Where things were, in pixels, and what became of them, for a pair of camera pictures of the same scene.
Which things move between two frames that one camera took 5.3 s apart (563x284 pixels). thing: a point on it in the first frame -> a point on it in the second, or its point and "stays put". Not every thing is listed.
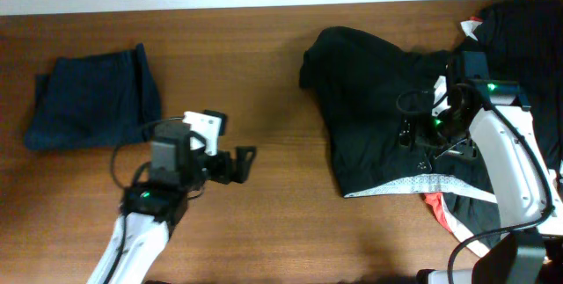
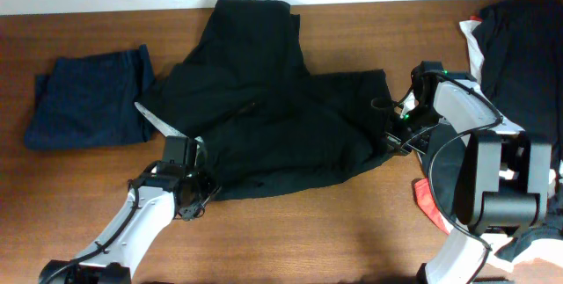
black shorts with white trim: [369, 91] -> [264, 120]
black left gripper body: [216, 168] -> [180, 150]
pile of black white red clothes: [522, 42] stays put
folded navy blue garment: [94, 100] stays put
